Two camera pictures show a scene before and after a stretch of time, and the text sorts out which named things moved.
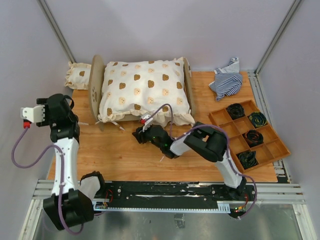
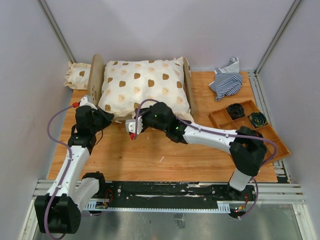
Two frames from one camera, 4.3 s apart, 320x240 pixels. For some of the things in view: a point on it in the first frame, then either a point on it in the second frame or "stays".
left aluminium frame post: [57, 31] stays
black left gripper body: [49, 116] → [101, 120]
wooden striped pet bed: [96, 73] stays
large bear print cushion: [130, 89] stays
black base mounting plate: [177, 191] stays
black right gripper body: [143, 137] → [148, 119]
